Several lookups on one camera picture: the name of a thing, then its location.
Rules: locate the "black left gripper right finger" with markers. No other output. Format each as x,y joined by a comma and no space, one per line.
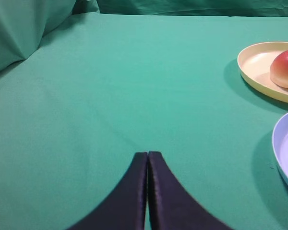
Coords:
171,207

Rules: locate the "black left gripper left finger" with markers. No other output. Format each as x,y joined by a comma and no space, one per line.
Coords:
125,207

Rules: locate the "blue plastic plate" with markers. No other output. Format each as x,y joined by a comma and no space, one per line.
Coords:
280,146

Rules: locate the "yellow plastic plate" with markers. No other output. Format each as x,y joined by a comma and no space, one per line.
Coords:
254,63

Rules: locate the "green backdrop cloth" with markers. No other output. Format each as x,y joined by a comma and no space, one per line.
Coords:
23,23

